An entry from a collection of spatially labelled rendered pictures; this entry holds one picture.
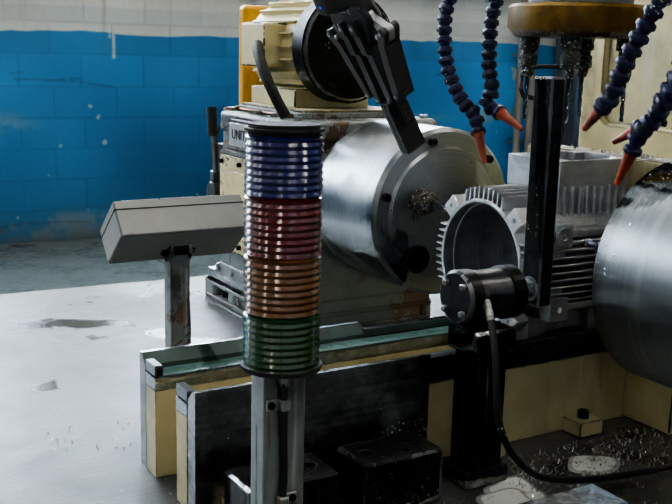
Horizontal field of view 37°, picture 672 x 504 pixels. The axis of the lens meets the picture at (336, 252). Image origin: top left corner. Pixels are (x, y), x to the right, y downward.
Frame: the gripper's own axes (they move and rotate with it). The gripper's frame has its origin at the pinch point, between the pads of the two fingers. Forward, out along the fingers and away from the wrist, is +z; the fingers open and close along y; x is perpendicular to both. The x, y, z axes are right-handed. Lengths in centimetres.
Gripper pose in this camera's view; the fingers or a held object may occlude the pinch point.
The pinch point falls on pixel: (403, 123)
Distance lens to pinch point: 124.4
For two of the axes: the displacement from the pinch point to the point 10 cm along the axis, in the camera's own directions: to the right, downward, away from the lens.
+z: 4.1, 8.1, 4.3
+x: -7.5, 5.6, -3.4
